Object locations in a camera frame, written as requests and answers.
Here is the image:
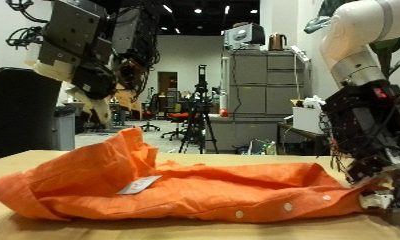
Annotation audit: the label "black left hand cable bundle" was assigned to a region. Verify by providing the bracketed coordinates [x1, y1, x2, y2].
[318, 111, 357, 174]

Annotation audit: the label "grey low counter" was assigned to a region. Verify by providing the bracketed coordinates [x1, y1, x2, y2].
[207, 114, 285, 153]

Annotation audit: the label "black camera tripod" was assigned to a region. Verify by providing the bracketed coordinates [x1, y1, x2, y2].
[177, 64, 219, 154]

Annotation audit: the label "grey waste bin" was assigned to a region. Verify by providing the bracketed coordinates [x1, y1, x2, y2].
[52, 105, 76, 152]

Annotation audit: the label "copper kettle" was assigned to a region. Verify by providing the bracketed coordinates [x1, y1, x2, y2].
[267, 32, 288, 52]

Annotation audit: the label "orange button shirt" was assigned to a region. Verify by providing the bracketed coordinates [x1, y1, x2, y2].
[0, 127, 388, 224]

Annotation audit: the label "white cardboard box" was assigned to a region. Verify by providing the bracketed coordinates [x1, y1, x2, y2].
[292, 99, 330, 135]

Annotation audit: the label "white power strip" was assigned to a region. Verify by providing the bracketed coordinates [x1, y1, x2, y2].
[289, 45, 310, 64]

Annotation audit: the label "black right hand cable bundle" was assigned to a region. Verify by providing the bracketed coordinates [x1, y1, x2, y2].
[4, 0, 48, 48]

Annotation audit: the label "grey drawer cabinet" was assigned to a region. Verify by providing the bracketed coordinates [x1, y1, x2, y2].
[220, 49, 312, 118]

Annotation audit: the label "black office chair red seat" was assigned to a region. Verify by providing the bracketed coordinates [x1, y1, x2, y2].
[139, 94, 161, 133]

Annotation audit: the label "black side table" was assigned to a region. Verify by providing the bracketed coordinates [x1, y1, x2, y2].
[277, 122, 333, 157]

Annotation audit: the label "black office chair orange seat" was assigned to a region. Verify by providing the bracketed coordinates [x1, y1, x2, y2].
[160, 111, 191, 141]

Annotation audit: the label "grey box appliance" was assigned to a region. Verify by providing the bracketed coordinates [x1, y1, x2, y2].
[223, 22, 267, 51]

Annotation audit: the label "brown door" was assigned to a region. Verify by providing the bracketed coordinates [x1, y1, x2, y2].
[156, 71, 179, 95]

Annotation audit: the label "white plastic bag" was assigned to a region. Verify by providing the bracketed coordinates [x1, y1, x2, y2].
[300, 94, 328, 110]

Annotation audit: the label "green plastic bottles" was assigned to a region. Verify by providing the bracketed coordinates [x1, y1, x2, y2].
[252, 140, 277, 156]

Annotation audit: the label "black hand cable bundle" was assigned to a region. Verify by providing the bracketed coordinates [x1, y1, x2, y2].
[318, 111, 357, 174]
[4, 0, 48, 48]

